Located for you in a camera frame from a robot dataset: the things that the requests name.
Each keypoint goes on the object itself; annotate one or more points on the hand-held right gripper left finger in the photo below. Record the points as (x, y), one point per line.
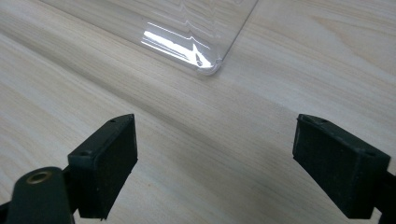
(106, 168)

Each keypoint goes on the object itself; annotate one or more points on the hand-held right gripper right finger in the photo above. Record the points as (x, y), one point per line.
(339, 168)

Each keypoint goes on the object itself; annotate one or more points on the clear plastic container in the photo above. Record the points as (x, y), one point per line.
(174, 28)

